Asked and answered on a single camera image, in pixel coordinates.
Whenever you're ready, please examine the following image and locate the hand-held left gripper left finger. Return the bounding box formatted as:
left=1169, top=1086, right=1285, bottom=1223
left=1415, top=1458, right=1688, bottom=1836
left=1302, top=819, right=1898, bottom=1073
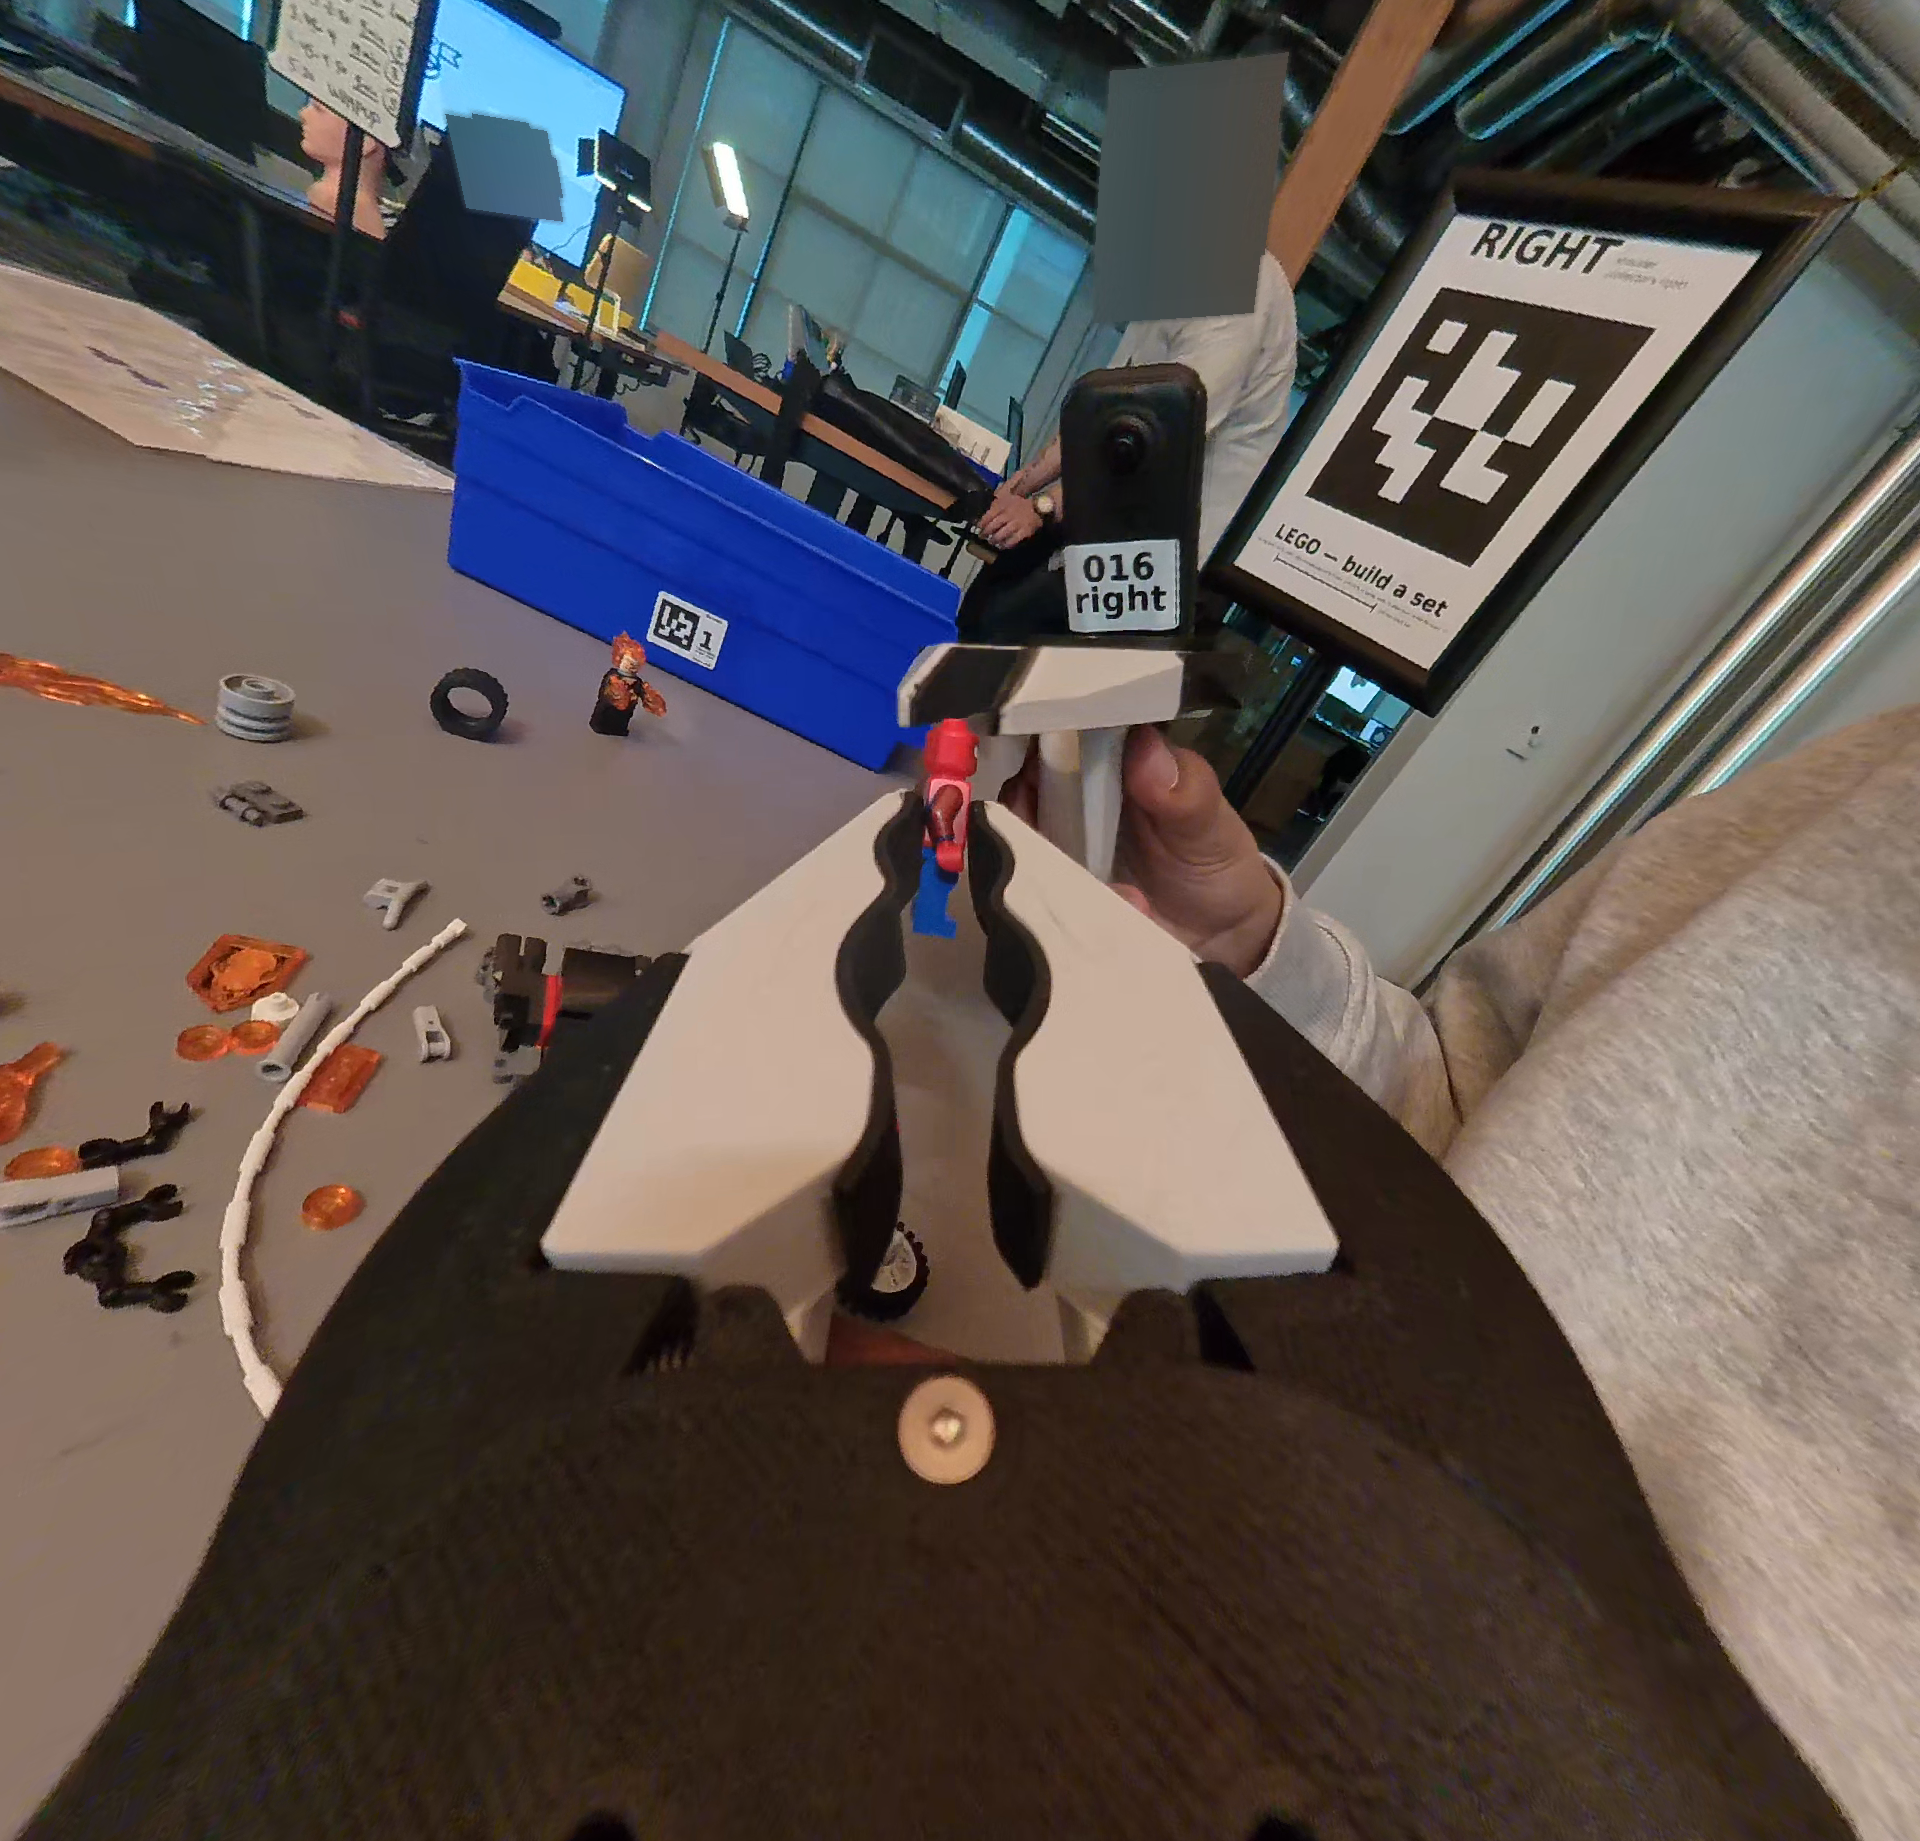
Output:
left=541, top=787, right=925, bottom=1366

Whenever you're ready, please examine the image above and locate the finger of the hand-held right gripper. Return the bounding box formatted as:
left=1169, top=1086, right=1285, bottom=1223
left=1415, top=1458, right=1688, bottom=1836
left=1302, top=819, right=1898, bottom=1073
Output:
left=896, top=641, right=1051, bottom=738

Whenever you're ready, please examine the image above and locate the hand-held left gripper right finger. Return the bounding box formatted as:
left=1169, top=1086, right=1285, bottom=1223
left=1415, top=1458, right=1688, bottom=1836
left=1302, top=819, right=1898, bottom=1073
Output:
left=965, top=800, right=1342, bottom=1366

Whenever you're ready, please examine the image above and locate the red blue lego minifigure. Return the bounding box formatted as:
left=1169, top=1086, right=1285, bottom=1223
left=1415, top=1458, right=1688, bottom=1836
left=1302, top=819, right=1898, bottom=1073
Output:
left=909, top=719, right=979, bottom=942

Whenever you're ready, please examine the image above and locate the black lego wheel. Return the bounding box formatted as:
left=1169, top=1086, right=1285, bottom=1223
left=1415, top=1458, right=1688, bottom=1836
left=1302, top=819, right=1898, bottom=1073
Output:
left=833, top=1223, right=929, bottom=1324

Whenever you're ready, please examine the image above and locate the person's right forearm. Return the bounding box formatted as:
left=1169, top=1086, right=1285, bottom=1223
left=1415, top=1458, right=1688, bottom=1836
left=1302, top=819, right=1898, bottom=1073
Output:
left=1240, top=859, right=1503, bottom=1169

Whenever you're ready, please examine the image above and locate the black red lego motorcycle body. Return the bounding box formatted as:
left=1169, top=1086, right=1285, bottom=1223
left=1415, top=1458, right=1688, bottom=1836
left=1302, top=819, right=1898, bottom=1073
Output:
left=474, top=931, right=671, bottom=1086

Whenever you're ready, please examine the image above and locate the flame head lego minifigure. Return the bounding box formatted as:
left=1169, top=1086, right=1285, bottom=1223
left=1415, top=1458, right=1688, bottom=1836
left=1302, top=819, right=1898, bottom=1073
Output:
left=591, top=633, right=676, bottom=740

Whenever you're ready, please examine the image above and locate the grey lego pin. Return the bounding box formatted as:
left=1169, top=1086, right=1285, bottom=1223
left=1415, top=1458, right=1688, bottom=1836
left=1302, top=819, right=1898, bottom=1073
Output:
left=256, top=989, right=337, bottom=1083

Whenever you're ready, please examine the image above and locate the orange printed lego tile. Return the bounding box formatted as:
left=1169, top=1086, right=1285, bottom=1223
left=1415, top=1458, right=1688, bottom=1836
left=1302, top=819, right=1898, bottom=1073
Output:
left=186, top=934, right=310, bottom=1015

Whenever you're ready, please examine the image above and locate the black lego claw piece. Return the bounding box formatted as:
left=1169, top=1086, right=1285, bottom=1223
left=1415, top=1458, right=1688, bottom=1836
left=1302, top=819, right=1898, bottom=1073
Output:
left=63, top=1181, right=198, bottom=1312
left=76, top=1100, right=196, bottom=1169

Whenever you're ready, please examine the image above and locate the light grey lego beam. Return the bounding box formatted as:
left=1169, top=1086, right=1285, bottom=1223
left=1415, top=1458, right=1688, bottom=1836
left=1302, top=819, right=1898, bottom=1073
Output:
left=0, top=1164, right=121, bottom=1231

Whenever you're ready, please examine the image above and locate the small orange lego flame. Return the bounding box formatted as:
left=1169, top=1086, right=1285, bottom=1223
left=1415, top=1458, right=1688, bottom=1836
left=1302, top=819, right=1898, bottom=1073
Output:
left=0, top=1041, right=69, bottom=1150

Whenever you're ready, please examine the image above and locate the large orange lego flame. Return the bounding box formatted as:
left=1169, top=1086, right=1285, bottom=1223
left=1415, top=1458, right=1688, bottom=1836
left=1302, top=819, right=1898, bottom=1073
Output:
left=0, top=651, right=207, bottom=728

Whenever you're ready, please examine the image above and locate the person's right hand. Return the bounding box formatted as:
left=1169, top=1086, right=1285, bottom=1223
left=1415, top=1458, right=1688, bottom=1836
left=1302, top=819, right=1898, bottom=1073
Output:
left=1000, top=728, right=1295, bottom=996

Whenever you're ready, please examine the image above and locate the blue plastic bin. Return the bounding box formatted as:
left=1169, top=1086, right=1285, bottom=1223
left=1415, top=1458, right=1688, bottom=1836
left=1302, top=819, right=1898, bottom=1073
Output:
left=445, top=361, right=965, bottom=772

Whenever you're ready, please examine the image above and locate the framed tag sign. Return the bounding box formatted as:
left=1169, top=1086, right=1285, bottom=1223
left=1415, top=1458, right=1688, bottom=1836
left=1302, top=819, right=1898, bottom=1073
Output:
left=1208, top=168, right=1863, bottom=719

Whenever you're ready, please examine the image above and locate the yellow plastic bin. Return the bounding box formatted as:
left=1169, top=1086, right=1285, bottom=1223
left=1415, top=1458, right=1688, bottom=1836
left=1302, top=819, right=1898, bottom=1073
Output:
left=498, top=252, right=622, bottom=340

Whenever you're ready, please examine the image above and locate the person's grey sweatshirt torso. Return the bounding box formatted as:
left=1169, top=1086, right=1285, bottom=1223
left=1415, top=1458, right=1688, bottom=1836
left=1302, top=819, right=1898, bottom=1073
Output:
left=1420, top=700, right=1920, bottom=1841

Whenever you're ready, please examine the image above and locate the large display screen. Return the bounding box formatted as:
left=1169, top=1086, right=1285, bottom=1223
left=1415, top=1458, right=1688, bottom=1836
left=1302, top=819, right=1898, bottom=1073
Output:
left=414, top=0, right=629, bottom=224

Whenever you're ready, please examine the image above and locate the mannequin head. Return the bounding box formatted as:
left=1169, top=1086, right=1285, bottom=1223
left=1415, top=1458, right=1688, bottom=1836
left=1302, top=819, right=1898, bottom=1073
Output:
left=299, top=90, right=396, bottom=238

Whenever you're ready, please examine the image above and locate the large printed paper sheet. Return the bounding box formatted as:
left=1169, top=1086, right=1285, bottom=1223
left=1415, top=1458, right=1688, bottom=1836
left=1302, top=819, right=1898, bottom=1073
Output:
left=0, top=263, right=456, bottom=492

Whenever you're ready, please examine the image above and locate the white printed board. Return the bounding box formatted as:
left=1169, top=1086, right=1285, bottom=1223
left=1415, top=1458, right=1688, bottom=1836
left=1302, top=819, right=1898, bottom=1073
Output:
left=267, top=0, right=454, bottom=152

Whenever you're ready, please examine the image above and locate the wooden post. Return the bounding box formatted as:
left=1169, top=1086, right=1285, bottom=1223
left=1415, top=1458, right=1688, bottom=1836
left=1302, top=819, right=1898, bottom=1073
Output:
left=1268, top=0, right=1503, bottom=284

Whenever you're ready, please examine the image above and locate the white flexible lego hose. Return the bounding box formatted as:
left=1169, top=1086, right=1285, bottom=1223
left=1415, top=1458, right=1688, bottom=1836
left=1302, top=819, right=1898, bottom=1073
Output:
left=219, top=916, right=473, bottom=1421

